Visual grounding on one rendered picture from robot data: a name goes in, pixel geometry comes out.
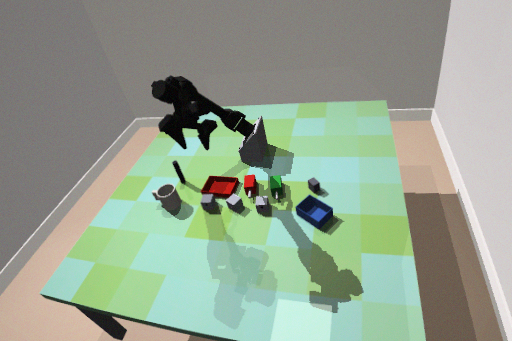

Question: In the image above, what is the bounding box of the green gauge with short grey pin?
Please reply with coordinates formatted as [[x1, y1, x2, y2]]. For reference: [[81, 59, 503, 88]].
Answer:
[[270, 175, 283, 200]]

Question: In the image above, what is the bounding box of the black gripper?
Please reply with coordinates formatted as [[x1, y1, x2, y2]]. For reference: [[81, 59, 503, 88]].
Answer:
[[158, 101, 218, 150]]

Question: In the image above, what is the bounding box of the red tray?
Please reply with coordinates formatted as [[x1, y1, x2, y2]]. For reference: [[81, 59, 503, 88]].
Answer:
[[200, 176, 239, 198]]

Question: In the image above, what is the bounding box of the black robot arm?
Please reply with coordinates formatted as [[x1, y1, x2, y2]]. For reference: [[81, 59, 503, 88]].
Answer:
[[151, 75, 256, 139]]

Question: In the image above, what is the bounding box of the grey mug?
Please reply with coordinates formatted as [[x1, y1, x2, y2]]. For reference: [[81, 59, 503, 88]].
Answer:
[[152, 184, 181, 211]]

